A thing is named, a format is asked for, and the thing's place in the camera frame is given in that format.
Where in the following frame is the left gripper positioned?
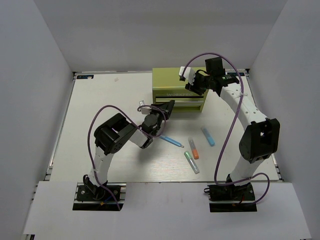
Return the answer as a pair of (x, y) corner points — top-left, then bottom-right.
(149, 100), (175, 127)

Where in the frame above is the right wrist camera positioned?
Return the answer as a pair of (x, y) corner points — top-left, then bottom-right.
(178, 66), (196, 85)

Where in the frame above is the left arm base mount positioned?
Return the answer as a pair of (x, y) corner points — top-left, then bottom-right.
(72, 183), (126, 212)

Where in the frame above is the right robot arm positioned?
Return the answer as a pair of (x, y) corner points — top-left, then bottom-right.
(179, 53), (280, 200)

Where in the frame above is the blue utility knife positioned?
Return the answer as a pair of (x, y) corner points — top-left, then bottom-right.
(159, 135), (184, 148)

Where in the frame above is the blue cap lead case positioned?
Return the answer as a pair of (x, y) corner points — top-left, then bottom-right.
(201, 127), (215, 147)

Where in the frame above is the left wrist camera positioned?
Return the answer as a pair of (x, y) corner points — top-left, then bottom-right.
(137, 100), (151, 115)

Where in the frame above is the green cap lead case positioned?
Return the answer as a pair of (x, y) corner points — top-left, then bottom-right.
(184, 151), (200, 174)

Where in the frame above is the orange cap lead case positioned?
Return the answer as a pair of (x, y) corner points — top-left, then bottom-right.
(188, 139), (199, 160)

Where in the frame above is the green metal drawer box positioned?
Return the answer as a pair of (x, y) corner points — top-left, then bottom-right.
(152, 67), (208, 113)

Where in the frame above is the blue corner label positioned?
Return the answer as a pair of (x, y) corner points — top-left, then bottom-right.
(227, 72), (245, 77)
(76, 74), (94, 80)

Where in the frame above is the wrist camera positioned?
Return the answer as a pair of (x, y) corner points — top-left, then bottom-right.
(178, 66), (196, 85)
(137, 100), (151, 115)

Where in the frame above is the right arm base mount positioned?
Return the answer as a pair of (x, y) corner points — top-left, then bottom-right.
(203, 183), (257, 213)

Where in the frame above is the right blue corner label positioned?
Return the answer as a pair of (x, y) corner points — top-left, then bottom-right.
(227, 72), (245, 77)

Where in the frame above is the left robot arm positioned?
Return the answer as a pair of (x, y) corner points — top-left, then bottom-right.
(83, 100), (175, 200)

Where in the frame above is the left blue corner label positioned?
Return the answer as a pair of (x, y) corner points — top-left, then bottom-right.
(76, 74), (94, 80)

